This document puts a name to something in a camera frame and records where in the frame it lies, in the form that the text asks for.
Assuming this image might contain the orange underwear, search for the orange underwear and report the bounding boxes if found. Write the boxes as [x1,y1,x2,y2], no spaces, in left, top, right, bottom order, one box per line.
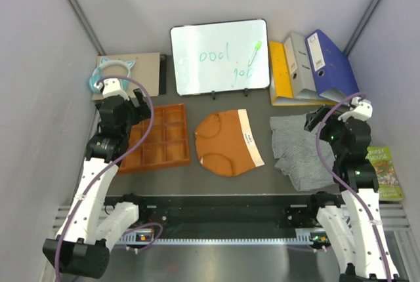
[194,109,264,177]

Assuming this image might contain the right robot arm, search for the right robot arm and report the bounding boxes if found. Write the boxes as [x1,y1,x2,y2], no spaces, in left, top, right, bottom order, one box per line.
[304,97,403,281]

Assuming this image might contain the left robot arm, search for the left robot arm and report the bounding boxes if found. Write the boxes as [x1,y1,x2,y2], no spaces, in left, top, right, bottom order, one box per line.
[42,87,155,281]

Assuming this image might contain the grey striped underwear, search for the grey striped underwear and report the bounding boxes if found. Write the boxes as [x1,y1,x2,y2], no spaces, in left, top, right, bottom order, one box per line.
[270,115,335,191]

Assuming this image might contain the beige board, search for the beige board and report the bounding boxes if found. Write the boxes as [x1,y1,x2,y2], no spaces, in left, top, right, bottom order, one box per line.
[91,52,160,101]

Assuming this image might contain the grey binder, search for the grey binder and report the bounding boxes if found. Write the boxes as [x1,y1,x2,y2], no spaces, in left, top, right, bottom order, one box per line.
[283,32,322,101]

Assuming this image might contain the teal cat-ear headphones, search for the teal cat-ear headphones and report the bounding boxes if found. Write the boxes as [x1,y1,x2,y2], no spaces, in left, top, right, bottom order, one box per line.
[89,56,136,94]

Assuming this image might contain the yellow binder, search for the yellow binder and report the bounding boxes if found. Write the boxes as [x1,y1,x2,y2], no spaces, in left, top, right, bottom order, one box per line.
[268,41,335,106]

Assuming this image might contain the blue binder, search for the blue binder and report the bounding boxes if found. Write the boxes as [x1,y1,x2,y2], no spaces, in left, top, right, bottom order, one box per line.
[305,30,359,102]

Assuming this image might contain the green treehouse book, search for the green treehouse book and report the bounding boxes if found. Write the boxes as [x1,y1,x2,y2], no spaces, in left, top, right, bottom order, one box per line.
[366,146,404,201]

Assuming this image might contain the whiteboard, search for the whiteboard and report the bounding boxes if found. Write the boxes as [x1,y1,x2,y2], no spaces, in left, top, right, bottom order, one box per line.
[170,18,270,96]

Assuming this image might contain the green marker pen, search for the green marker pen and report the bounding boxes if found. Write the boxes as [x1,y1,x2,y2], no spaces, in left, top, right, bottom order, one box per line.
[248,41,262,66]

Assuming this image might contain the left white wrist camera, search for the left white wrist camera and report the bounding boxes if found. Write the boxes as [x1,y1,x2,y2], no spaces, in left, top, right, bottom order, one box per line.
[102,78,124,99]

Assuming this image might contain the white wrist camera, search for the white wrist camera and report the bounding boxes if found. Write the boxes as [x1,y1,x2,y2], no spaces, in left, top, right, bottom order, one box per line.
[102,78,124,99]
[338,96,373,122]

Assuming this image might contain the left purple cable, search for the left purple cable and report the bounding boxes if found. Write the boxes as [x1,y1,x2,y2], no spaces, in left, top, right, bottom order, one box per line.
[54,75,164,282]

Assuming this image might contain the purple cable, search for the purple cable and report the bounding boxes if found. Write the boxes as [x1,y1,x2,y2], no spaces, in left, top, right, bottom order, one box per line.
[314,92,393,282]
[54,75,164,282]

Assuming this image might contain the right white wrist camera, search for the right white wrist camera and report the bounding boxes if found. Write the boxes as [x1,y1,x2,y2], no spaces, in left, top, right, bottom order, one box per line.
[338,96,373,122]

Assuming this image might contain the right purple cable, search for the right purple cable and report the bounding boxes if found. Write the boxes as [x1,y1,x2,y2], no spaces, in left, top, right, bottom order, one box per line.
[314,92,393,282]

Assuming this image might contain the grey cable duct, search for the grey cable duct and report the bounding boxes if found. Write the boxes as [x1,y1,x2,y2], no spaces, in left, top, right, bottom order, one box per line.
[117,231,329,246]

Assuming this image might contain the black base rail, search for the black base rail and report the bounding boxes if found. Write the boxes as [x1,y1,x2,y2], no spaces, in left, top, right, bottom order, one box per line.
[104,193,345,239]

